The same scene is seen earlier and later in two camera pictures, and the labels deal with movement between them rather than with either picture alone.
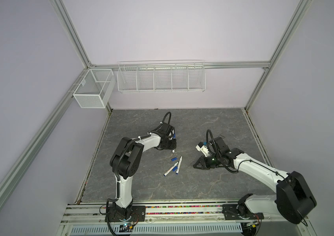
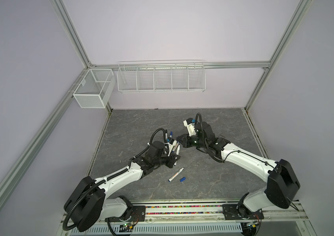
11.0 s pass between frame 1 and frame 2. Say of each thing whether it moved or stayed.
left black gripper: moved
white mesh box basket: stayed
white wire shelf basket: stayed
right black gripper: moved
